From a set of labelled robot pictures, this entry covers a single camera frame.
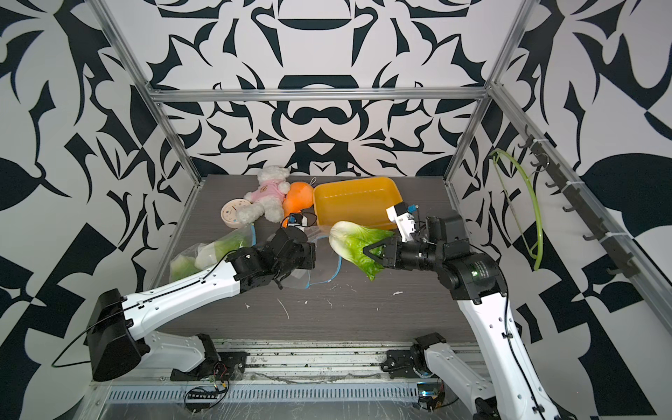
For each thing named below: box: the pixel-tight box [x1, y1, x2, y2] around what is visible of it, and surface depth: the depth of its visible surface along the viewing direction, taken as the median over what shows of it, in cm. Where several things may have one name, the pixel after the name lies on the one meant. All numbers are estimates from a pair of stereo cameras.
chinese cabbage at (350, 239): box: [328, 220, 395, 281], surface depth 64 cm
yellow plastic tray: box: [313, 176, 404, 231], surface depth 115 cm
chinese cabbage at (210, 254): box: [194, 227, 254, 270], surface depth 87 cm
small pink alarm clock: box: [220, 198, 252, 230], surface depth 107 cm
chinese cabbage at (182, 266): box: [169, 254, 203, 283], surface depth 87 cm
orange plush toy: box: [282, 181, 314, 218], surface depth 106 cm
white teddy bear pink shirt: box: [236, 165, 291, 224], surface depth 106 cm
